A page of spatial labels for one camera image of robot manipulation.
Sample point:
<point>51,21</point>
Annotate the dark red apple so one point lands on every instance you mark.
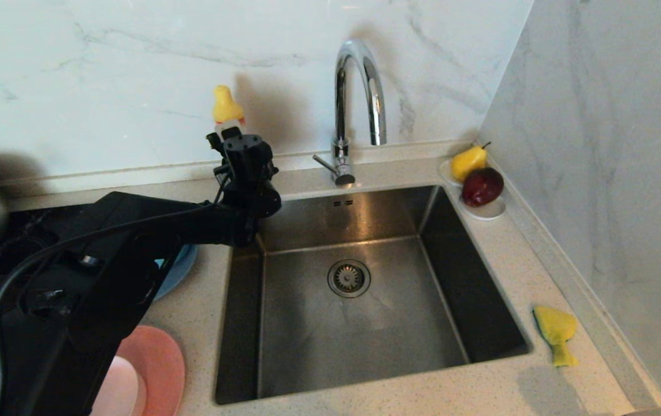
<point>482,188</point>

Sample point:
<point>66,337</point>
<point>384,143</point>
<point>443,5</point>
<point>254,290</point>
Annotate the small white fruit dish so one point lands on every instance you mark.
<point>487,213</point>

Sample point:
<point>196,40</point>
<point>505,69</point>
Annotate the yellow pear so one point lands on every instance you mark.
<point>467,163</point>

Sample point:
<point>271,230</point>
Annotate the round metal drain strainer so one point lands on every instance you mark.
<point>349,278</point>

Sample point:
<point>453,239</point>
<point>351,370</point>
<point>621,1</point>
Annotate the small pale pink plate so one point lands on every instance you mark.
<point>125,393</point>

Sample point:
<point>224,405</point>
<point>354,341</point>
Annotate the blue plate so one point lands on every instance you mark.
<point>183,271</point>

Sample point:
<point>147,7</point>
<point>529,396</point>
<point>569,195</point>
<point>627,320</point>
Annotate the large pink plate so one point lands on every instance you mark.
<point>160,361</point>

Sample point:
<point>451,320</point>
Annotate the yellow fish-shaped sponge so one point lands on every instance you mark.
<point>554,326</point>

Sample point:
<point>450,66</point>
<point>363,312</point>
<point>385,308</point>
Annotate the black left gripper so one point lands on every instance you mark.
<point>249,162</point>

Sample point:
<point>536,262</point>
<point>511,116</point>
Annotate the yellow-capped dish soap bottle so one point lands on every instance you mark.
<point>225,107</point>

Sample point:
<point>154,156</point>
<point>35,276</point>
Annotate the stainless steel sink basin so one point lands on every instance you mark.
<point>336,335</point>

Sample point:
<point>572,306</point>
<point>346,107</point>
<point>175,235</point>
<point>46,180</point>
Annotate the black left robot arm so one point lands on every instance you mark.
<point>105,260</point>

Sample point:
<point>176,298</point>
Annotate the chrome gooseneck faucet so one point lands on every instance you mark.
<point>340,115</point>

